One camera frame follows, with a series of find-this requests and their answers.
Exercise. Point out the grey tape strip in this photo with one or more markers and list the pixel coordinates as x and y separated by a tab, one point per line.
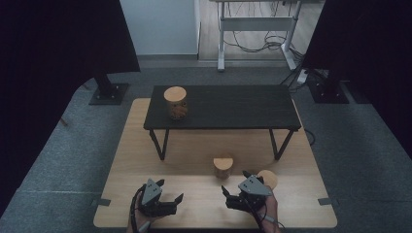
327	201
101	202

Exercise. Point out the person's left hand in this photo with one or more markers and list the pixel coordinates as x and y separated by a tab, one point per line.
141	220

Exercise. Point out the white desk frame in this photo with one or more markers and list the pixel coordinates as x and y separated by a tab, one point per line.
256	24

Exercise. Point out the black shelf with metal legs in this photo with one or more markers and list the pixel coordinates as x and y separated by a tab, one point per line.
233	106

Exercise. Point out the black curtain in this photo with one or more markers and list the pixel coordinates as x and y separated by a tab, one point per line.
372	48
48	64

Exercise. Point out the black stand base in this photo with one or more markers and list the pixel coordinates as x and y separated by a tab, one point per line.
108	93
327	92

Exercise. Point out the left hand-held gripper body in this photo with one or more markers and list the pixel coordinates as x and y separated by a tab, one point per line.
151	192

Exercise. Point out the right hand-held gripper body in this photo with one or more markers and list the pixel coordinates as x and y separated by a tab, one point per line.
254	187

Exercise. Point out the person's right hand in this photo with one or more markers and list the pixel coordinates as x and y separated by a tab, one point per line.
270	213

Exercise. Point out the white power strip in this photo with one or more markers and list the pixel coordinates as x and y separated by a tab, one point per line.
302	77

